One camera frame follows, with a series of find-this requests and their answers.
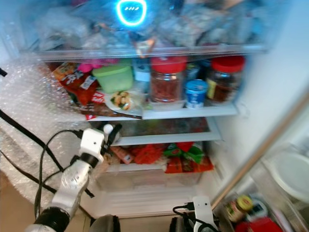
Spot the clear fridge drawer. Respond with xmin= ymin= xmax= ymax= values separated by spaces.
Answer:
xmin=82 ymin=163 xmax=223 ymax=218

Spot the white fridge shelf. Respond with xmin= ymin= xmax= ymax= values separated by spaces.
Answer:
xmin=116 ymin=130 xmax=223 ymax=146
xmin=84 ymin=102 xmax=239 ymax=120

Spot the glass fridge shelf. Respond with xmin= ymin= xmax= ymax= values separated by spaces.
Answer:
xmin=36 ymin=43 xmax=268 ymax=62

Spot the white plate with food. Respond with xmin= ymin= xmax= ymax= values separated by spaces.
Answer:
xmin=104 ymin=91 xmax=144 ymax=113

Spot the red snack bag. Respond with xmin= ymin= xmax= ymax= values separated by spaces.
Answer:
xmin=126 ymin=144 xmax=165 ymax=165

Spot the red printed snack package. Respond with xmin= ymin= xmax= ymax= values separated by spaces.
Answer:
xmin=52 ymin=63 xmax=102 ymax=121

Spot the green plastic container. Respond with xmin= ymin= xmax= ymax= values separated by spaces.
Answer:
xmin=92 ymin=64 xmax=134 ymax=95

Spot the white blue carton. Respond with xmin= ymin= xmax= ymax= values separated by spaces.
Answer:
xmin=133 ymin=62 xmax=151 ymax=92

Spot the pink plastic item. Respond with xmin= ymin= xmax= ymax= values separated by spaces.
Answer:
xmin=77 ymin=60 xmax=112 ymax=74

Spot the red lid chili jar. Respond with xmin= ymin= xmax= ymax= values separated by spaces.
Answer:
xmin=149 ymin=56 xmax=189 ymax=104

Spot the silver robot left leg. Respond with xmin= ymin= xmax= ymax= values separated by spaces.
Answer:
xmin=88 ymin=215 xmax=121 ymax=232

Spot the silver robot leg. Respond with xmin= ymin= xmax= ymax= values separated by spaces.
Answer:
xmin=169 ymin=217 xmax=190 ymax=232
xmin=88 ymin=215 xmax=121 ymax=232

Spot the red green snack packet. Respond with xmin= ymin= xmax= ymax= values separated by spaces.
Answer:
xmin=163 ymin=143 xmax=214 ymax=174

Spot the blue lid white cup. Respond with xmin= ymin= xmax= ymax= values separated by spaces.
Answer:
xmin=184 ymin=79 xmax=209 ymax=109

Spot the silver robot right leg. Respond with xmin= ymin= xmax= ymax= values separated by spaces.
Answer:
xmin=169 ymin=217 xmax=190 ymax=232

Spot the clear bag of food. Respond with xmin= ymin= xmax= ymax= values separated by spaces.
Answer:
xmin=157 ymin=5 xmax=256 ymax=46
xmin=36 ymin=7 xmax=102 ymax=49

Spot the red lid jar yellow label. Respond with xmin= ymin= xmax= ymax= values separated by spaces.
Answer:
xmin=205 ymin=56 xmax=246 ymax=103

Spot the yellow lid jar green label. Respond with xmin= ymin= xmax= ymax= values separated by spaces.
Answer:
xmin=224 ymin=194 xmax=255 ymax=224

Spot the red plastic lid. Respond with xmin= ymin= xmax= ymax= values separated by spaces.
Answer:
xmin=234 ymin=217 xmax=290 ymax=232

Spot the white bowl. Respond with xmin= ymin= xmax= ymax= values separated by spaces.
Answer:
xmin=267 ymin=151 xmax=309 ymax=203

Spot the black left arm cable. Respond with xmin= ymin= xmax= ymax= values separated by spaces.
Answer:
xmin=34 ymin=129 xmax=92 ymax=220

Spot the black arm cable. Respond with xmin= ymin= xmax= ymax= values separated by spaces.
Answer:
xmin=172 ymin=205 xmax=208 ymax=232
xmin=34 ymin=129 xmax=92 ymax=220

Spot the bubble wrap with black straps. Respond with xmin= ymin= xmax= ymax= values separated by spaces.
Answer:
xmin=0 ymin=58 xmax=102 ymax=208

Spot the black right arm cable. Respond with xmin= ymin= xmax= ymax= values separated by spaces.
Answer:
xmin=172 ymin=205 xmax=208 ymax=232

